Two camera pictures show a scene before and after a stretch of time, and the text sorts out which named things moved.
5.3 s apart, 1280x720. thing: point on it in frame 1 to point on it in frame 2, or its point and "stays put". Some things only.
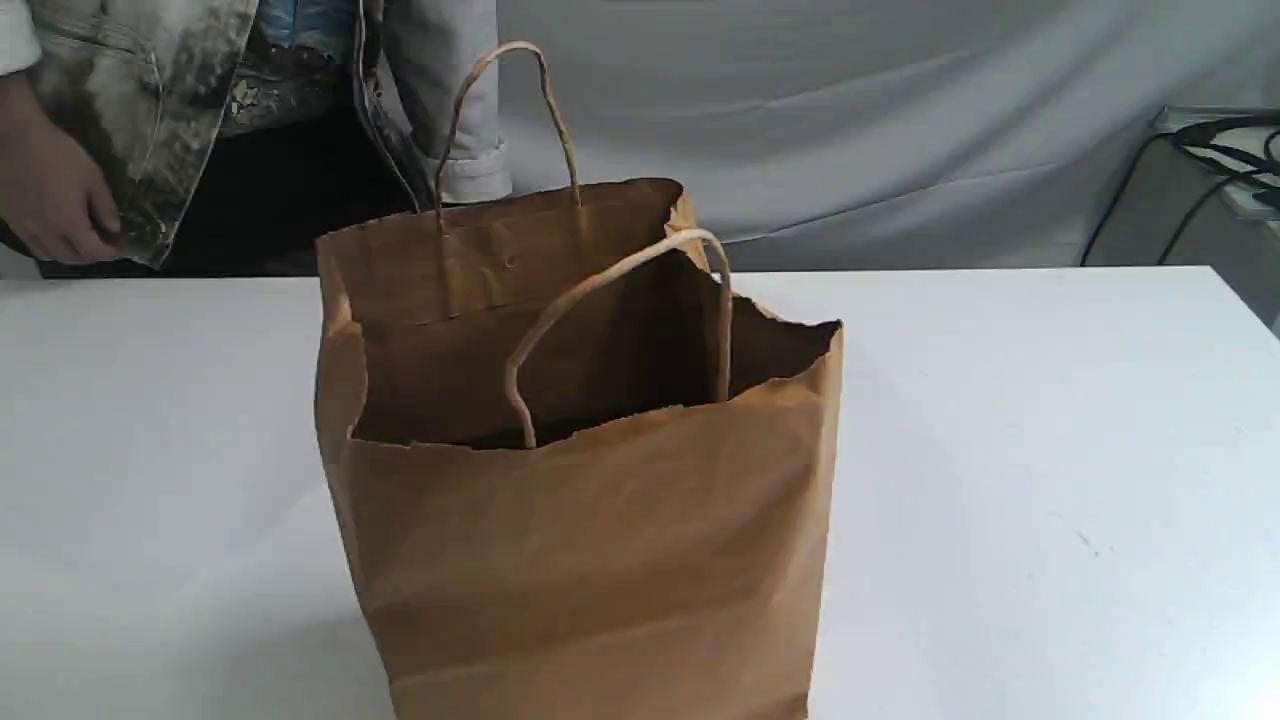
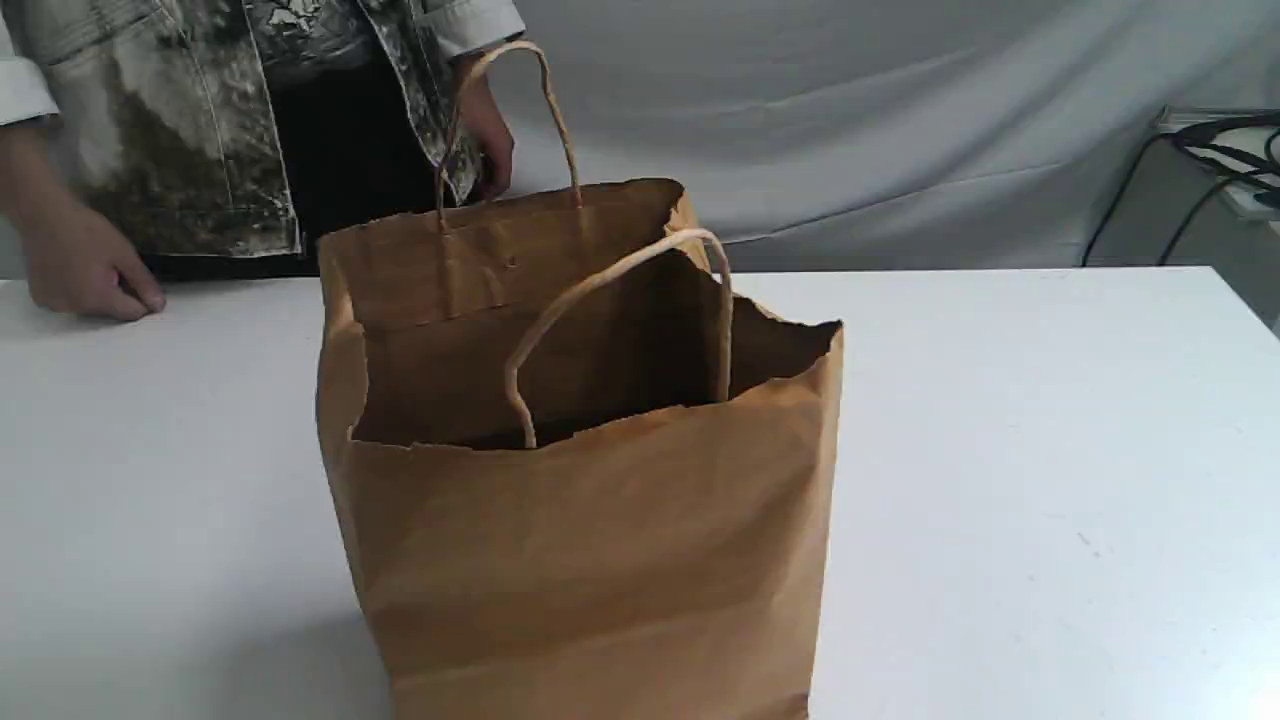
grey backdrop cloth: [878, 134] stays put
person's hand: [50, 199] to [79, 263]
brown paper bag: [575, 475] stays put
